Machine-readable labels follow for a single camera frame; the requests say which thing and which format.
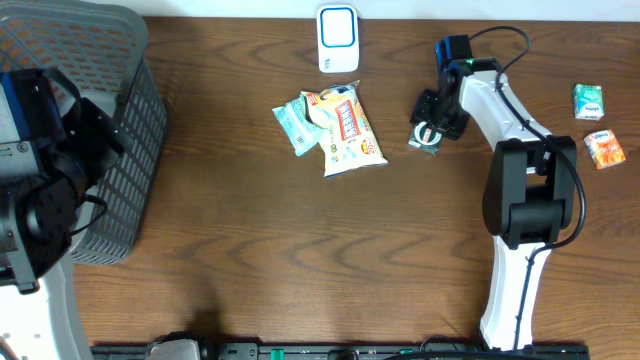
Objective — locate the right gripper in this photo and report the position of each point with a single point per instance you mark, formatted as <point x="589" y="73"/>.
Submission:
<point x="451" y="125"/>

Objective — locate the dark green Zam-Buk box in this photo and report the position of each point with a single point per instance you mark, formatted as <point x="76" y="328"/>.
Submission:
<point x="425" y="139"/>

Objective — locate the yellow snack bag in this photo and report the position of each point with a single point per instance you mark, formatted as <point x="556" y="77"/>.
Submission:
<point x="350" y="142"/>

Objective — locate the teal tissue pack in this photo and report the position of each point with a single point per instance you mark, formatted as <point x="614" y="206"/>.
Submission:
<point x="588" y="102"/>

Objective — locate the light green wipes packet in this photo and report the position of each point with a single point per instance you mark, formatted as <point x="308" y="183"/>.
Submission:
<point x="302" y="133"/>

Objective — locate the orange tissue pack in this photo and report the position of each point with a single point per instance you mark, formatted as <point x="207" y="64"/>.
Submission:
<point x="604" y="149"/>

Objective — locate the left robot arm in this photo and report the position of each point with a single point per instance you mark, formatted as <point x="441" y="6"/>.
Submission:
<point x="55" y="146"/>

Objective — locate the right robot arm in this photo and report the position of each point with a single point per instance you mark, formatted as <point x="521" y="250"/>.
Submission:
<point x="533" y="190"/>

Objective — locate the white barcode scanner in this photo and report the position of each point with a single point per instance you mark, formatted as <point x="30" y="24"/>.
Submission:
<point x="337" y="38"/>

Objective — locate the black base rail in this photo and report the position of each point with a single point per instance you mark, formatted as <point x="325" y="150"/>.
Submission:
<point x="433" y="348"/>

